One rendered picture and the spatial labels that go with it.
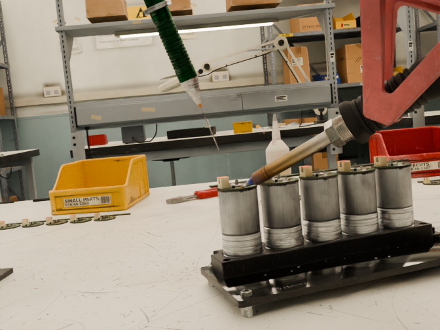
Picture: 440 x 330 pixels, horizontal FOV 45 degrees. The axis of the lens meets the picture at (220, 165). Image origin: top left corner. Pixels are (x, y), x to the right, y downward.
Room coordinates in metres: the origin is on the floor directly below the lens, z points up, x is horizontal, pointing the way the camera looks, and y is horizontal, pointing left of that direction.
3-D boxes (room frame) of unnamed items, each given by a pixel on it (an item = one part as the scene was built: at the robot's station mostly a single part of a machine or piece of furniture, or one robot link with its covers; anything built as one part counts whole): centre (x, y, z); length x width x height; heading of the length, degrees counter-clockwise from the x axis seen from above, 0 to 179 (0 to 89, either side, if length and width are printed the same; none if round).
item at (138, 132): (2.83, 0.44, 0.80); 0.15 x 0.12 x 0.10; 4
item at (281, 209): (0.33, -0.04, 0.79); 0.02 x 0.02 x 0.05
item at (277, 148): (0.75, -0.08, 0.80); 0.03 x 0.03 x 0.10
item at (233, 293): (0.32, -0.07, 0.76); 0.16 x 0.07 x 0.01; 108
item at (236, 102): (2.69, 0.05, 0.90); 1.30 x 0.06 x 0.12; 93
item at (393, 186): (0.35, -0.12, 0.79); 0.02 x 0.02 x 0.05
